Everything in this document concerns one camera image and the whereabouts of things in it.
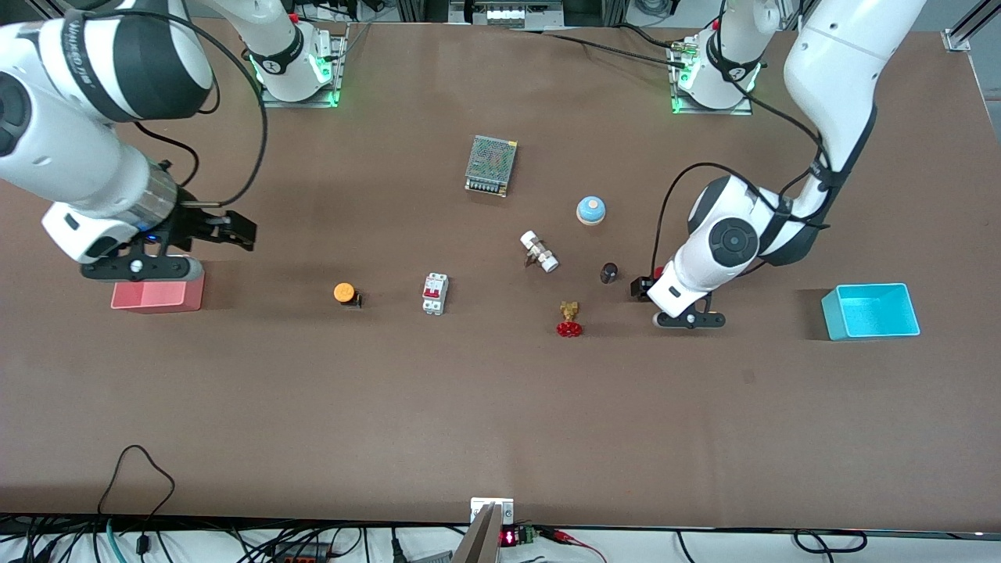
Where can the white cylindrical tube part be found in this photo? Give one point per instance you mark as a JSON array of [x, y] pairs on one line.
[[539, 251]]

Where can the yellow mushroom push button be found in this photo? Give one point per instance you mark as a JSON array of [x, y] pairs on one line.
[[343, 292]]

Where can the grey metal camera stand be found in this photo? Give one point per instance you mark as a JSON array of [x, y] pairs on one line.
[[489, 532]]

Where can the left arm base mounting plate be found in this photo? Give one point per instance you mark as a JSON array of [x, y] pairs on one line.
[[743, 109]]

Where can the red mushroom push button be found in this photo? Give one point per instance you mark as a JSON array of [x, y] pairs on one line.
[[642, 288]]

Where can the black round knob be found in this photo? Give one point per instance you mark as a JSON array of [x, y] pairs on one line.
[[609, 273]]

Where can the grey metal box with sockets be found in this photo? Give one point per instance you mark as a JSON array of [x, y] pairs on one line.
[[504, 12]]

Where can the brass valve red handwheel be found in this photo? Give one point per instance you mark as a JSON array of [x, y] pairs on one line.
[[569, 328]]

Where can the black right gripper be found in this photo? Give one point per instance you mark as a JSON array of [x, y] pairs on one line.
[[195, 223]]

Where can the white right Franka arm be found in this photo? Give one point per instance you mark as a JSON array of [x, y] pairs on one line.
[[78, 156]]

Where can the small red LED display module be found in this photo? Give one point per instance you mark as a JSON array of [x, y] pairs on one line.
[[518, 536]]

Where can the metal mesh power supply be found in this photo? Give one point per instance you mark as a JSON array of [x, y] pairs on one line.
[[491, 160]]

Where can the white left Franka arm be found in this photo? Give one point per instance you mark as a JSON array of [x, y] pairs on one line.
[[829, 78]]

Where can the pink plastic bin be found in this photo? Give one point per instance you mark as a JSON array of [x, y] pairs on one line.
[[156, 299]]

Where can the white circuit breaker red switch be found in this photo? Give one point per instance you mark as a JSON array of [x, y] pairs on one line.
[[435, 294]]

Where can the blue plastic bin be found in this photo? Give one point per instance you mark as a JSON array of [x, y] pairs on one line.
[[868, 313]]

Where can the blue dome wooden base button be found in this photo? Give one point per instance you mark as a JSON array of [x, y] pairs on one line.
[[591, 209]]

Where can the aluminium frame profile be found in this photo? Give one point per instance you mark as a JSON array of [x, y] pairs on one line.
[[970, 23]]

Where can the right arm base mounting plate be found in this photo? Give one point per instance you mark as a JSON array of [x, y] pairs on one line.
[[338, 70]]

